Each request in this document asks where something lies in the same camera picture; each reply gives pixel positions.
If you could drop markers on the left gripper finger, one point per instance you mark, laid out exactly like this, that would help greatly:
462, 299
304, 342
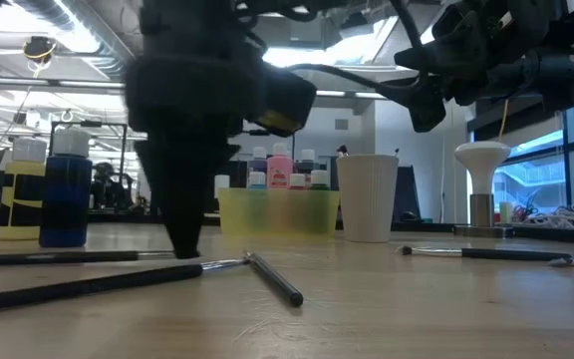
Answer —
187, 189

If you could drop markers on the large purple paint bottle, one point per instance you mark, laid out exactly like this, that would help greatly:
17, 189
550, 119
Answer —
258, 164

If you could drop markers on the large pink paint bottle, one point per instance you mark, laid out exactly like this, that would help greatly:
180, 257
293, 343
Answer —
280, 169

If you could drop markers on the small dark blue paint bottle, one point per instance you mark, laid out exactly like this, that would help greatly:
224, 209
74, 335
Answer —
65, 199

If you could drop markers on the large dark green paint bottle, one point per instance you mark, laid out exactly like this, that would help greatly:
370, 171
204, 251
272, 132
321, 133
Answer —
308, 164

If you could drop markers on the small green paint bottle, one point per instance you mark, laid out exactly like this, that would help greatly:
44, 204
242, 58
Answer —
319, 178

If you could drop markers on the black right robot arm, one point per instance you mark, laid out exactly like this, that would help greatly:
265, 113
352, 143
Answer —
556, 65

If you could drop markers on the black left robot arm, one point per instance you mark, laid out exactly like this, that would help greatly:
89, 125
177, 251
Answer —
192, 20

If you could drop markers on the small yellow black-labelled paint bottle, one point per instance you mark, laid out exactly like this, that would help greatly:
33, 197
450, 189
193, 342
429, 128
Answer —
18, 172

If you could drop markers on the white cylindrical container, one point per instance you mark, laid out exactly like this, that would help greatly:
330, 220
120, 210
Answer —
221, 184

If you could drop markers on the yellow translucent plastic bin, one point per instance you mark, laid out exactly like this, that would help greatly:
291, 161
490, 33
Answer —
277, 214

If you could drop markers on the white mushroom lamp, metal base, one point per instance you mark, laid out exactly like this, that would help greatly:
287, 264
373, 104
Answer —
481, 154

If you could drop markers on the long suspended light bar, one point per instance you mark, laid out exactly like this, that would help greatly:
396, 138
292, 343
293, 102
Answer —
329, 93

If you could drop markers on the black framed window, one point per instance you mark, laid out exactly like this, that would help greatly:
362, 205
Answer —
536, 179

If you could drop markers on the black trapezoid screen back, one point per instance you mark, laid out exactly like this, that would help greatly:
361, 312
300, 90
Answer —
407, 194

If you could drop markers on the pale yellow small container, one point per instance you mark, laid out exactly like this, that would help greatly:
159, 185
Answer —
505, 213

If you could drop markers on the ribbed beige paper cup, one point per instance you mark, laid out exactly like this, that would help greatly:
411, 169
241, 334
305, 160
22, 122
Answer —
367, 199

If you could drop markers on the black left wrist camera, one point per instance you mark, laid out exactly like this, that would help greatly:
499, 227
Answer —
287, 100

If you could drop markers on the grey square wall vent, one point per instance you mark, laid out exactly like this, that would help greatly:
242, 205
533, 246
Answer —
341, 124

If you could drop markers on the black aluminium table frame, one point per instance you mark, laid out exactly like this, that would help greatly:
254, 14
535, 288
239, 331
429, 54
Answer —
556, 234

